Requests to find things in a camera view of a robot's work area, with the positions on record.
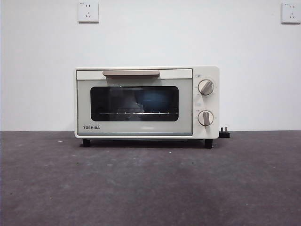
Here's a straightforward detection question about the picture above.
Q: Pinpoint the glass oven door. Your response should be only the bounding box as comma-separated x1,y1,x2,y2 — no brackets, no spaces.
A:
76,69,193,137

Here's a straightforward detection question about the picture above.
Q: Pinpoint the white wall socket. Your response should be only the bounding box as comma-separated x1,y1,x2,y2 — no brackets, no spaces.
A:
281,2,301,24
78,1,99,24

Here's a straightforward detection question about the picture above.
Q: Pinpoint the beige oven knob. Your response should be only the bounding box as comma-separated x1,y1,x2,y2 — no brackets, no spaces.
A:
198,80,215,96
198,110,214,128

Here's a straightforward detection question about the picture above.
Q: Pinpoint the metal wire oven rack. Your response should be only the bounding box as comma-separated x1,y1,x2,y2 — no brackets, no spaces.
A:
97,112,171,116

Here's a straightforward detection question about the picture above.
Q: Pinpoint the cream toaster oven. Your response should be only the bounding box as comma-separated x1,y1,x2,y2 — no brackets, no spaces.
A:
74,65,221,149

